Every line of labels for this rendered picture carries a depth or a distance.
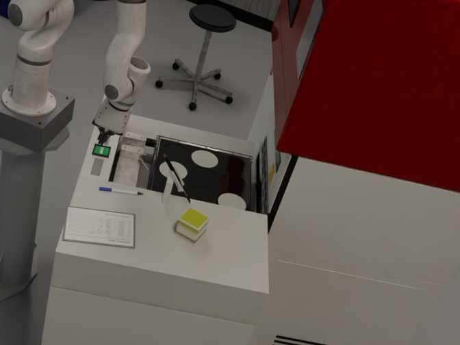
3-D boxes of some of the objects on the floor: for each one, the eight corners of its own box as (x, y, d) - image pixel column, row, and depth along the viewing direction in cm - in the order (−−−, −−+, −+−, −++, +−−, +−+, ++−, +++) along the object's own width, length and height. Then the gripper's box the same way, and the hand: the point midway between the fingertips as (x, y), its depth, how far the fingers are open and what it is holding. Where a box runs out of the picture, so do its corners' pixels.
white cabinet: (209, 277, 346) (254, 142, 297) (196, 465, 270) (255, 326, 221) (74, 250, 337) (100, 107, 288) (22, 437, 261) (44, 285, 212)
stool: (243, 87, 490) (265, 16, 458) (218, 122, 450) (241, 46, 417) (178, 61, 496) (195, -12, 463) (147, 93, 455) (164, 16, 423)
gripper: (96, 97, 226) (77, 139, 237) (141, 116, 230) (120, 157, 240) (100, 85, 232) (81, 126, 243) (144, 103, 236) (123, 144, 246)
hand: (103, 137), depth 240 cm, fingers closed
